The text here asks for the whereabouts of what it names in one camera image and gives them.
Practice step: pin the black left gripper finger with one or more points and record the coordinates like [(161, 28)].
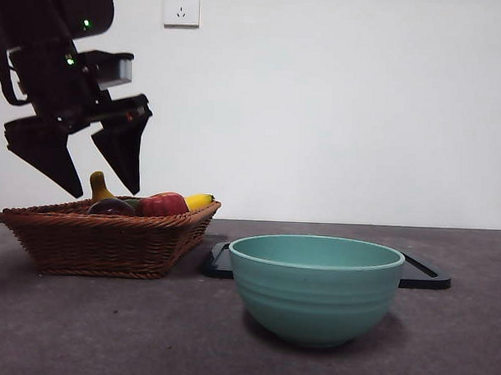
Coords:
[(46, 151), (124, 154)]

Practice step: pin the dark purple plum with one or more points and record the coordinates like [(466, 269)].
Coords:
[(110, 207)]

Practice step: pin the teal ribbed bowl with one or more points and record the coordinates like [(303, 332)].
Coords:
[(316, 297)]

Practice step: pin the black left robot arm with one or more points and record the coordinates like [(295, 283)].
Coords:
[(34, 7)]

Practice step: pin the yellow banana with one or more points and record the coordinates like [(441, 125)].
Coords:
[(97, 188)]

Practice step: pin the green avocado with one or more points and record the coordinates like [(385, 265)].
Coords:
[(131, 202)]

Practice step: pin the red yellow apple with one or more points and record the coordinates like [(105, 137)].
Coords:
[(163, 204)]

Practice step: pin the brown wicker basket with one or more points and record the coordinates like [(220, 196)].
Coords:
[(100, 244)]

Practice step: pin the black rectangular tray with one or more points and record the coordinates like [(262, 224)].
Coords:
[(420, 276)]

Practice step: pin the pale grey camera box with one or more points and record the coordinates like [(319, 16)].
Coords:
[(125, 70)]

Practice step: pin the white wall socket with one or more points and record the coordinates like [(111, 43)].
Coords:
[(182, 7)]

